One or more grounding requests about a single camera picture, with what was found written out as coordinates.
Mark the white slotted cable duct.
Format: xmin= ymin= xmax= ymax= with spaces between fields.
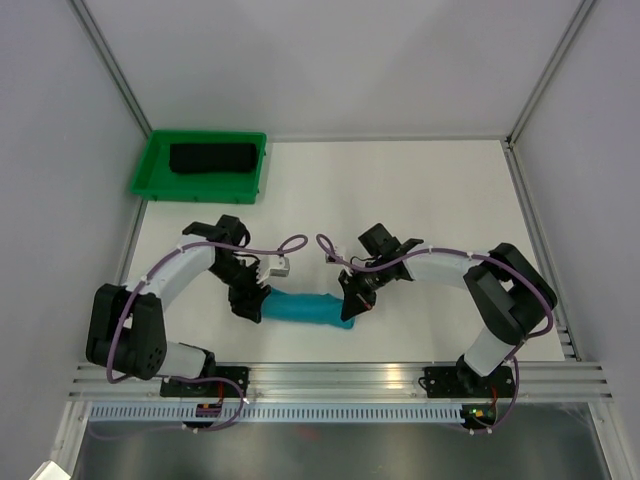
xmin=89 ymin=402 xmax=494 ymax=424

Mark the rolled black t shirt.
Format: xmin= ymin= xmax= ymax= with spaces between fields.
xmin=169 ymin=143 xmax=258 ymax=175

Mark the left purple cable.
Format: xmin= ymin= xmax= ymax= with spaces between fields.
xmin=89 ymin=232 xmax=309 ymax=441

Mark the aluminium frame post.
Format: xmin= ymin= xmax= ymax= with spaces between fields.
xmin=67 ymin=0 xmax=152 ymax=138
xmin=504 ymin=0 xmax=599 ymax=149

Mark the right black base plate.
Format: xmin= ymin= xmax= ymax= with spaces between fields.
xmin=420 ymin=365 xmax=515 ymax=399

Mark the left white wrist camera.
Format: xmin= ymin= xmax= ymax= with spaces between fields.
xmin=257 ymin=256 xmax=290 ymax=283

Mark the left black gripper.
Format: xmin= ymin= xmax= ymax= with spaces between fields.
xmin=207 ymin=256 xmax=271 ymax=325

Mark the purple cable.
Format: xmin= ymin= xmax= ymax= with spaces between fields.
xmin=315 ymin=233 xmax=556 ymax=436
xmin=89 ymin=232 xmax=309 ymax=441

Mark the green plastic tray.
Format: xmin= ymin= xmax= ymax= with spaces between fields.
xmin=131 ymin=129 xmax=267 ymax=204

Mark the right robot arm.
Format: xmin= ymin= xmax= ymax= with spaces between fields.
xmin=338 ymin=223 xmax=557 ymax=397

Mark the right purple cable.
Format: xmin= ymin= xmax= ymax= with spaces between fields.
xmin=315 ymin=233 xmax=556 ymax=436

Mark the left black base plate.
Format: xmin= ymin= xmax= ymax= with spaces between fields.
xmin=160 ymin=366 xmax=250 ymax=399

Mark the left aluminium frame post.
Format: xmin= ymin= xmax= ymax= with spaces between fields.
xmin=67 ymin=0 xmax=152 ymax=138

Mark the aluminium front rail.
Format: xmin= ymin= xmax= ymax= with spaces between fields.
xmin=66 ymin=361 xmax=613 ymax=403

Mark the right aluminium frame post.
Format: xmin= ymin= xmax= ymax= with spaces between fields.
xmin=504 ymin=0 xmax=599 ymax=149

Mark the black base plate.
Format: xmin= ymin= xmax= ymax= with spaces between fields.
xmin=420 ymin=365 xmax=515 ymax=399
xmin=160 ymin=366 xmax=250 ymax=399

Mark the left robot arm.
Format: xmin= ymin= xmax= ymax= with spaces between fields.
xmin=86 ymin=215 xmax=271 ymax=396

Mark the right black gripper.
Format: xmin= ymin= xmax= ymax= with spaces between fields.
xmin=338 ymin=257 xmax=390 ymax=320

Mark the teal t shirt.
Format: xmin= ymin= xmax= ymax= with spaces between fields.
xmin=261 ymin=289 xmax=355 ymax=330

